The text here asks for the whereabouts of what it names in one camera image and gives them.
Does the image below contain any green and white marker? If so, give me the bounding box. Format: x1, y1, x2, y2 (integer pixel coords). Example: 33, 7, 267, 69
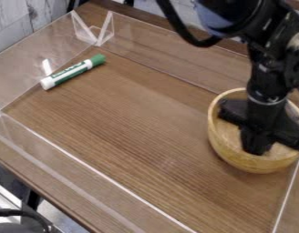
40, 54, 106, 90

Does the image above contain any black table leg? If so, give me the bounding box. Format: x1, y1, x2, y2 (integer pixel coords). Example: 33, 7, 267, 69
27, 190, 41, 210

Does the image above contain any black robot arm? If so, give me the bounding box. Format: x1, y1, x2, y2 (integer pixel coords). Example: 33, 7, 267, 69
198, 0, 299, 156

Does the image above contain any clear acrylic tray wall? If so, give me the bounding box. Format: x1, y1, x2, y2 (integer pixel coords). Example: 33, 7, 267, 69
0, 5, 299, 233

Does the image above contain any brown wooden bowl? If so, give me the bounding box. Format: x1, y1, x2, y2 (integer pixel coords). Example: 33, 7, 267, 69
207, 87, 299, 174

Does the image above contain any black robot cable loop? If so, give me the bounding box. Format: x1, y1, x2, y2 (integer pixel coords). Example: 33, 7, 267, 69
155, 0, 223, 48

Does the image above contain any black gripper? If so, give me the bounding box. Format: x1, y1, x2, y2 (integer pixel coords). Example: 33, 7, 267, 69
219, 98, 299, 156

